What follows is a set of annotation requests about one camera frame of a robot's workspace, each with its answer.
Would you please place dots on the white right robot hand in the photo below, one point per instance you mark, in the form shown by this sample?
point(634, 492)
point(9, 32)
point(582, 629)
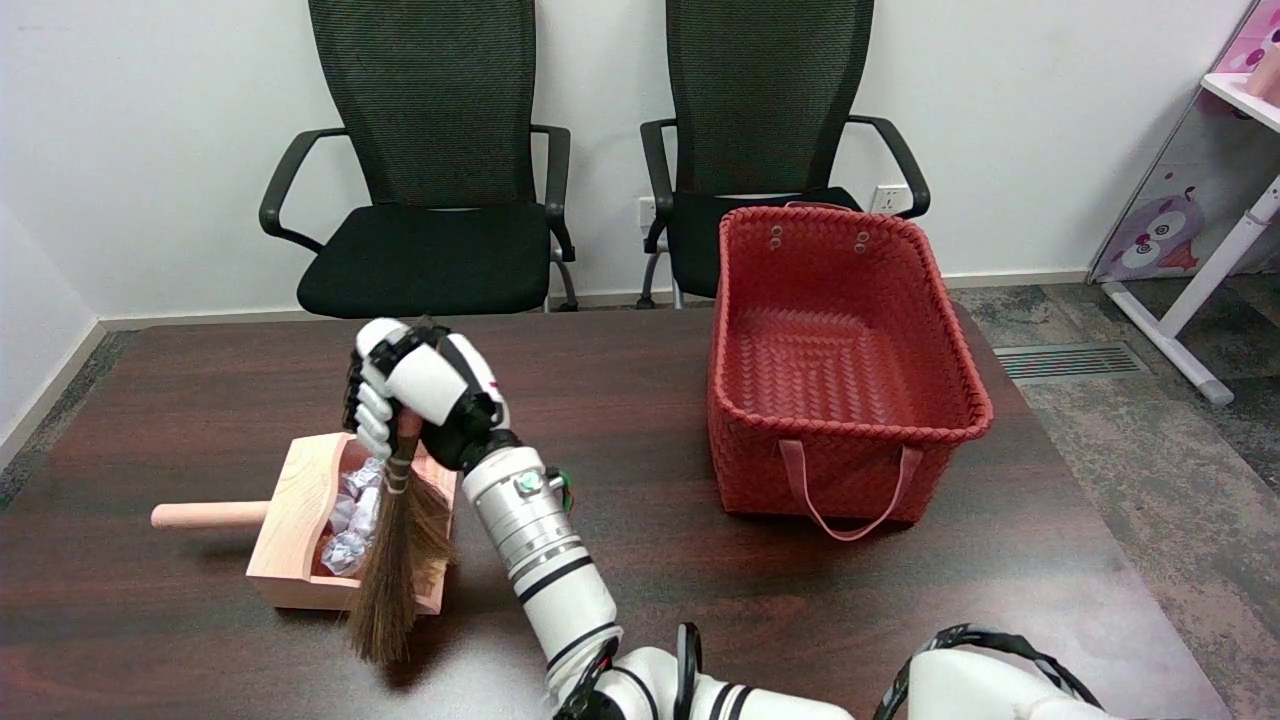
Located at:
point(435, 385)

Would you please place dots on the white paper ball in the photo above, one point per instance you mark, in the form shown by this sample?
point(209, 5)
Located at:
point(345, 552)
point(362, 485)
point(340, 515)

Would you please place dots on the brown straw hand broom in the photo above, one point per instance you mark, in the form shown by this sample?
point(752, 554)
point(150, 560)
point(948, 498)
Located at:
point(390, 600)

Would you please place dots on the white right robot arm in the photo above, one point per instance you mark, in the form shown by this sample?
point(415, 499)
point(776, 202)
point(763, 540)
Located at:
point(545, 560)

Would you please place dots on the wooden dustpan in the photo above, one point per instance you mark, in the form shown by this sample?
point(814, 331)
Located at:
point(290, 540)

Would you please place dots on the black mesh office chair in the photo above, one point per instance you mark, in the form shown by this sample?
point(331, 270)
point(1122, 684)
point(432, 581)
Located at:
point(760, 100)
point(430, 260)

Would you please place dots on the red woven basket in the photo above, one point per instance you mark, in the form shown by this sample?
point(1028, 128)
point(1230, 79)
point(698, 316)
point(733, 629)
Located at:
point(830, 350)

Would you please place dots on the metal floor vent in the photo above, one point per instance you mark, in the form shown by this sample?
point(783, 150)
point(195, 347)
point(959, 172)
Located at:
point(1065, 361)

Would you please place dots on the owl print side panel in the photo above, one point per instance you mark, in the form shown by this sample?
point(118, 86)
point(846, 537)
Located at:
point(1160, 230)

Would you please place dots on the pink printed back panel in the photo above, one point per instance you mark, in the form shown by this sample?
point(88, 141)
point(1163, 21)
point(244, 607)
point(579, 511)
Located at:
point(1255, 40)

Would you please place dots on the white wall outlet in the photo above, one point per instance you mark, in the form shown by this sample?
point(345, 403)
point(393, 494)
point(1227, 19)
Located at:
point(646, 210)
point(887, 198)

